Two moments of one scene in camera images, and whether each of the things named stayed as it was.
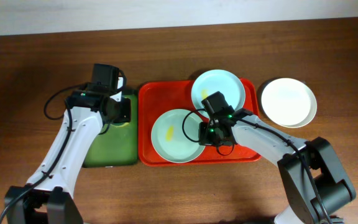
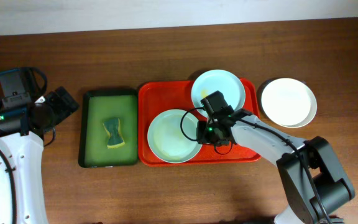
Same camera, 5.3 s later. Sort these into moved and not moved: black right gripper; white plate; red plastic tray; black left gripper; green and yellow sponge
Moved: black left gripper; green and yellow sponge
Not moved: white plate; red plastic tray; black right gripper
